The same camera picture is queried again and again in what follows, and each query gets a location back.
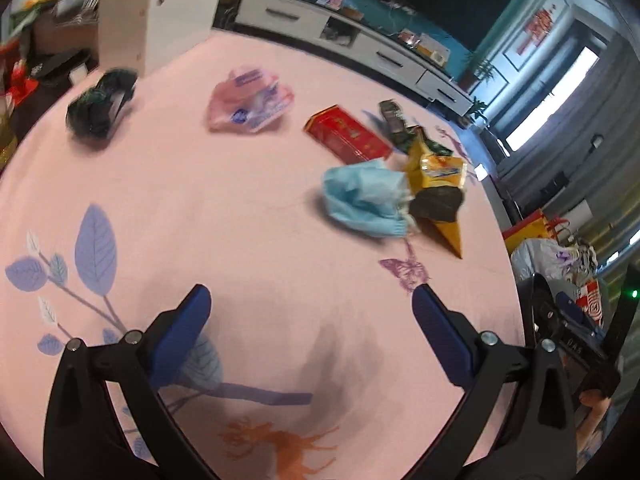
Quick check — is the red packet box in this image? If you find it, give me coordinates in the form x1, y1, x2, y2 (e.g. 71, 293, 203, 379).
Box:
304, 105, 393, 163

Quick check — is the pink tissue packet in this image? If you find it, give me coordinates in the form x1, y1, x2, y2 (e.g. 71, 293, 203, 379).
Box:
207, 66, 296, 133

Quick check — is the person's right hand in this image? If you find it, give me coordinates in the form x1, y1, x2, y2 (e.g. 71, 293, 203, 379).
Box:
579, 389, 612, 413

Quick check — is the white bag with purple print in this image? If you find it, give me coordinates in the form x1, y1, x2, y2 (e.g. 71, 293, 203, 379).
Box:
510, 237, 598, 286

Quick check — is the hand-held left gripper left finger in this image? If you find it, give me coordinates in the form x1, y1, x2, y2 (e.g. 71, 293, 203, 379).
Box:
42, 284, 221, 480

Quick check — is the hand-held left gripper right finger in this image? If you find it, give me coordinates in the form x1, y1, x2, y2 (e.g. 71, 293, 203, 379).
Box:
411, 284, 581, 480

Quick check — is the red knot wall decoration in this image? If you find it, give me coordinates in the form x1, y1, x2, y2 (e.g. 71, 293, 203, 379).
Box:
517, 7, 556, 56

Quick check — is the blue face mask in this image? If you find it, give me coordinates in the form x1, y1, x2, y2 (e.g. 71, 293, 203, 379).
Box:
320, 160, 421, 238

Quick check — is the red and white printed bag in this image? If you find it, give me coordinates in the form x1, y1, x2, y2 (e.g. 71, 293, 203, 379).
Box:
580, 280, 607, 326

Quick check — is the grey curtain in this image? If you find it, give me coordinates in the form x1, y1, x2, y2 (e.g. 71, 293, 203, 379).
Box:
500, 35, 640, 261

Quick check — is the green foil wrapper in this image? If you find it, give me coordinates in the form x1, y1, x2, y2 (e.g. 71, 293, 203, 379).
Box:
377, 100, 453, 157

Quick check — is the white television cabinet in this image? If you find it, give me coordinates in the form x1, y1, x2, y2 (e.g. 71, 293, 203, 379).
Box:
235, 0, 476, 116

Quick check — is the small potted plant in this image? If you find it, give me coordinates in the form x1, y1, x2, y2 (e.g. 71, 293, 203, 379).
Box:
467, 100, 491, 128

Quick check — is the tall potted plant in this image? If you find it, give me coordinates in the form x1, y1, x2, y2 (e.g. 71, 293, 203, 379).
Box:
462, 57, 496, 91

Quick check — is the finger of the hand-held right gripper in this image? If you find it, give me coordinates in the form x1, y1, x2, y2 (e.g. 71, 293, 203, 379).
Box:
542, 290, 603, 341

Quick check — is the white and yellow box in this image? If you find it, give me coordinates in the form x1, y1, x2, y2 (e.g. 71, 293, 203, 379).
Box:
417, 35, 451, 66

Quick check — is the yellow snack bag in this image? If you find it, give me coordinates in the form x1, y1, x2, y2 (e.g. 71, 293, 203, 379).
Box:
402, 137, 468, 260

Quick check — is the dark green plastic bag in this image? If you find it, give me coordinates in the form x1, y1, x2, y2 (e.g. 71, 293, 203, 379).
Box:
65, 67, 138, 141

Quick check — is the yellow and red tote bag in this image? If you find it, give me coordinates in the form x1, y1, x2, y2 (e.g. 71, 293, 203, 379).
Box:
502, 209, 571, 256

